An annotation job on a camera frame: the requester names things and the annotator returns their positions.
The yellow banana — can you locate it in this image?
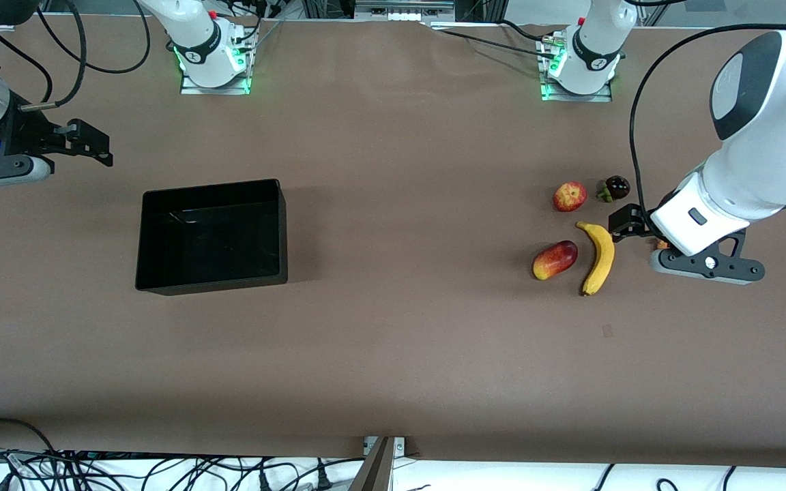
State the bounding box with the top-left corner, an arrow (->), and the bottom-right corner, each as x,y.
575,220 -> 616,297

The red yellow apple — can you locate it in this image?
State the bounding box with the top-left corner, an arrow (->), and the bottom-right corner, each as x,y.
553,181 -> 588,213

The black plastic box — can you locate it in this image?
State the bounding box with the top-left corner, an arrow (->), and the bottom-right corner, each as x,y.
135,179 -> 289,297

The silver equipment box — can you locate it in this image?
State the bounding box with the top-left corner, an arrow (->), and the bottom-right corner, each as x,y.
354,0 -> 456,21

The dark purple mangosteen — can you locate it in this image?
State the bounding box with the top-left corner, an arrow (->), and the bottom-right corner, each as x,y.
596,175 -> 631,203

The red yellow mango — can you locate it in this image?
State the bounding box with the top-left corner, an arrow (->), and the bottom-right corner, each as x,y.
532,240 -> 579,281

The white cloth sheet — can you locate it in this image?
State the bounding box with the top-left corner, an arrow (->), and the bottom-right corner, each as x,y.
0,453 -> 786,491

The table cover sheet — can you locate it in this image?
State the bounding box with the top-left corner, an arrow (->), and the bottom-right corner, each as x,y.
0,14 -> 786,471

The black cable with metal plug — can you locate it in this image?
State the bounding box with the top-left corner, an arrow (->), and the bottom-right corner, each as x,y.
19,0 -> 88,111

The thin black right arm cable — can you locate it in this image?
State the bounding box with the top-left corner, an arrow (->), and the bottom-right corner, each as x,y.
0,41 -> 54,104

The looping black right arm cable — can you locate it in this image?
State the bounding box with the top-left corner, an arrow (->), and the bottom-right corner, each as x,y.
37,0 -> 153,74

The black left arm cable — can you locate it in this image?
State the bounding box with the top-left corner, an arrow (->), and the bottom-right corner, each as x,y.
628,23 -> 786,222

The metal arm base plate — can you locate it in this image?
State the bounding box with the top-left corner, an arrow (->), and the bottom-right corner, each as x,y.
540,31 -> 613,103
180,27 -> 252,95

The black cable across table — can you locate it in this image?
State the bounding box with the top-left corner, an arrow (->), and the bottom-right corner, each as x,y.
442,29 -> 547,57

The arched black cable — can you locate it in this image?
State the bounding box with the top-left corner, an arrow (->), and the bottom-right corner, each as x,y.
0,417 -> 59,456

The small metal bracket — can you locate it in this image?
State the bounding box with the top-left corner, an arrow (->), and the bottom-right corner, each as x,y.
364,436 -> 406,456

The grey metal post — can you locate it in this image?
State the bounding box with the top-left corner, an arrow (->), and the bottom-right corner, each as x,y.
349,436 -> 395,491

